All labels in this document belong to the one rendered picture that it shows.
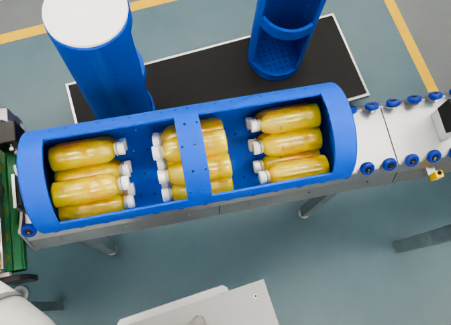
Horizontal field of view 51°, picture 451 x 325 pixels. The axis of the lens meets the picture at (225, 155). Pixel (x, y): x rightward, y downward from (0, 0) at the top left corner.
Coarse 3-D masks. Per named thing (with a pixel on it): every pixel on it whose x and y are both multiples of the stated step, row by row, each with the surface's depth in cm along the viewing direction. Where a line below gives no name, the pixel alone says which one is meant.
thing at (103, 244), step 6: (84, 240) 178; (90, 240) 181; (96, 240) 186; (102, 240) 199; (108, 240) 213; (96, 246) 198; (102, 246) 202; (108, 246) 210; (114, 246) 227; (108, 252) 223; (114, 252) 228
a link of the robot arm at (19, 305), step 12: (0, 300) 50; (12, 300) 51; (24, 300) 52; (0, 312) 49; (12, 312) 49; (24, 312) 50; (36, 312) 51; (0, 324) 48; (12, 324) 48; (24, 324) 48; (36, 324) 49; (48, 324) 50
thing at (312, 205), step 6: (312, 198) 212; (318, 198) 202; (324, 198) 195; (330, 198) 198; (306, 204) 224; (312, 204) 213; (318, 204) 208; (300, 210) 238; (306, 210) 226; (312, 210) 222; (300, 216) 240; (306, 216) 240
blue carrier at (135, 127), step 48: (288, 96) 128; (336, 96) 127; (48, 144) 139; (144, 144) 145; (192, 144) 120; (240, 144) 149; (336, 144) 124; (48, 192) 137; (144, 192) 143; (192, 192) 124; (240, 192) 128
